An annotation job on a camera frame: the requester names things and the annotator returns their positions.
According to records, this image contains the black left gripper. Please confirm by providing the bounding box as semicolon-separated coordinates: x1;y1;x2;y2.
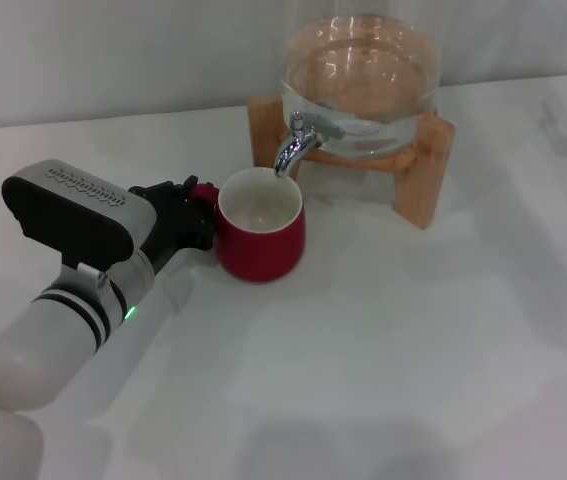
128;174;217;274

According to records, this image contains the red ceramic cup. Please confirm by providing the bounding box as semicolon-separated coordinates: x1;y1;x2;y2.
187;167;307;285

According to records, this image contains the chrome faucet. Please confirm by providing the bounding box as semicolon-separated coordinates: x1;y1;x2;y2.
273;111;347;180

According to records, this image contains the glass water dispenser jar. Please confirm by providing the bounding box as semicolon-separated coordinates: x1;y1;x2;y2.
278;0;443;161

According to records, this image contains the wooden dispenser stand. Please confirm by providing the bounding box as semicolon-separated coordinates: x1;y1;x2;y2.
246;92;457;231

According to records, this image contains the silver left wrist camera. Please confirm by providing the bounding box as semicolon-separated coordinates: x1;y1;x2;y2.
1;158;158;264

